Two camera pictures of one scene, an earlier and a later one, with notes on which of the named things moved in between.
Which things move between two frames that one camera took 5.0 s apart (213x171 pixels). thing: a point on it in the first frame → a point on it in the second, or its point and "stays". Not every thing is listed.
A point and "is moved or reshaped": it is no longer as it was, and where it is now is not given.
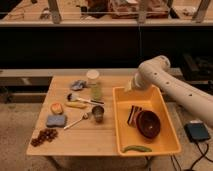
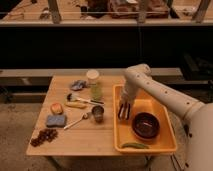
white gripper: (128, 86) → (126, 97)
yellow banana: (81, 105) stays
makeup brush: (74, 97) stays
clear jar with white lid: (96, 87) stays
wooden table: (78, 117) stays
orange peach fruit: (56, 108) stays
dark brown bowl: (148, 124) is moved or reshaped
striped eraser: (133, 117) → (124, 111)
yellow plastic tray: (165, 143) stays
